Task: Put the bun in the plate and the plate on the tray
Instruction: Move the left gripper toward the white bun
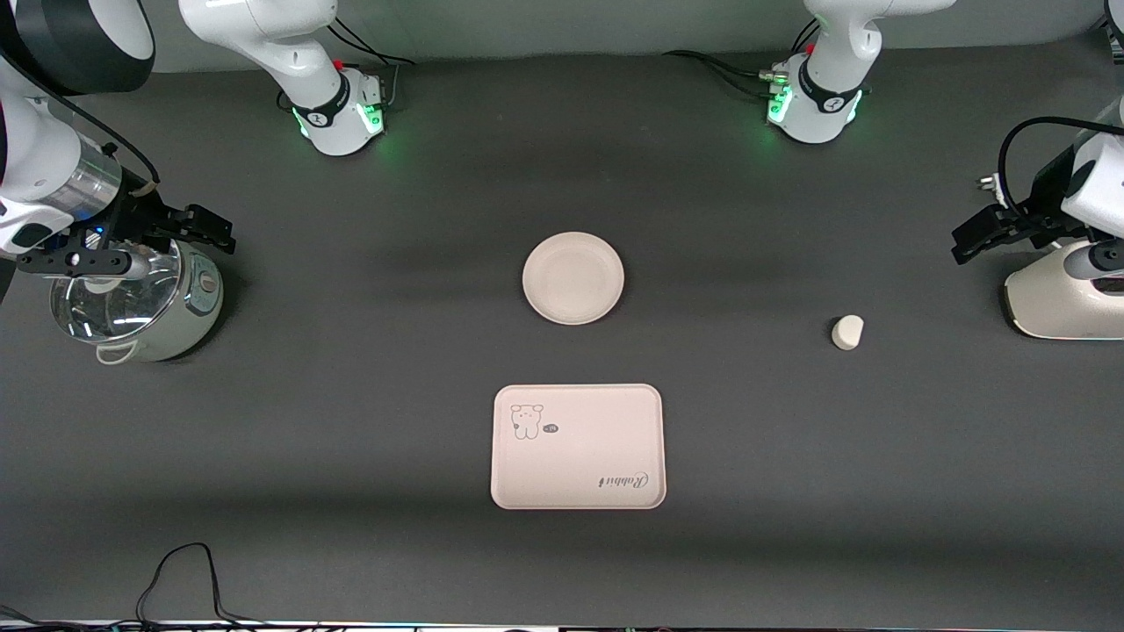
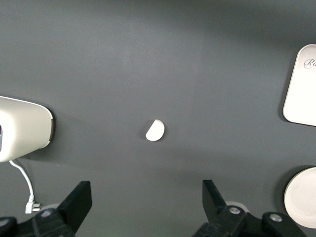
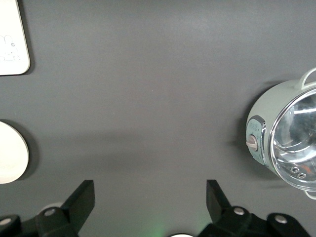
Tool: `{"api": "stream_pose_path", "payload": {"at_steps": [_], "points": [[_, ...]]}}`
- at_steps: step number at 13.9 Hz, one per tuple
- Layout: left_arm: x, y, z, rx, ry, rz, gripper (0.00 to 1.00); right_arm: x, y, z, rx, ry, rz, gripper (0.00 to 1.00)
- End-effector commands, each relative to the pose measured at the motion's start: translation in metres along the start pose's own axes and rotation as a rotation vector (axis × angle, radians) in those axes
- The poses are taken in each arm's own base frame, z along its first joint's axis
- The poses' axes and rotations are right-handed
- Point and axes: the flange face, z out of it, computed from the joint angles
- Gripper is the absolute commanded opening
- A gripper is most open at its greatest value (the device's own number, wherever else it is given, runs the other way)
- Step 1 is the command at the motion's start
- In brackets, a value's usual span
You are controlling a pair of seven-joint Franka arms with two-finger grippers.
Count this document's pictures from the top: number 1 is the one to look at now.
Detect round beige plate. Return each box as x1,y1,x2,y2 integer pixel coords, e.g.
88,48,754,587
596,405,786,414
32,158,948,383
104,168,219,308
522,232,625,326

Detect beige rectangular rabbit tray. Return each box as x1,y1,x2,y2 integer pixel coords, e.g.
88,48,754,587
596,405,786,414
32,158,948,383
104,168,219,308
490,384,667,510

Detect glass pot lid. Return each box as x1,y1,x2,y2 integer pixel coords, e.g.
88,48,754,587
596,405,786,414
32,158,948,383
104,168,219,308
50,244,183,343

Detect cream white toaster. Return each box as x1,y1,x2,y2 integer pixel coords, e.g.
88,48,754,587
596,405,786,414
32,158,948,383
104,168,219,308
1004,239,1124,341

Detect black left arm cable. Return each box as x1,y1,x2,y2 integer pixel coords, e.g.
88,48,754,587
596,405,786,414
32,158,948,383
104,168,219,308
998,116,1124,220

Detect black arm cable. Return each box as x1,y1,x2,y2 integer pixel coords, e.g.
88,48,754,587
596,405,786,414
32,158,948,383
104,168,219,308
998,116,1124,220
48,92,162,183

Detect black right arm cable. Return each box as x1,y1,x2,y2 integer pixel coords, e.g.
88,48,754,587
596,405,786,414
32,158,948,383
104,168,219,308
48,92,162,183

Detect black right arm base cables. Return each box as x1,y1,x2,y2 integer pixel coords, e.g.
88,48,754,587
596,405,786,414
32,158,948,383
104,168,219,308
327,16,415,115

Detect black arm base cables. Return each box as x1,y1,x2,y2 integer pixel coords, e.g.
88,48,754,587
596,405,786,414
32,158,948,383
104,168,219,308
327,16,415,115
663,18,822,102

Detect thin black table cable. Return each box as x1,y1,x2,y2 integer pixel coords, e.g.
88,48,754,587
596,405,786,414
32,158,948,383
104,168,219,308
134,542,264,628

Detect black left arm base cables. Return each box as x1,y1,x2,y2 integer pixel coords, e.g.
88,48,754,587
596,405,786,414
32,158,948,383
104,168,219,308
663,18,822,102

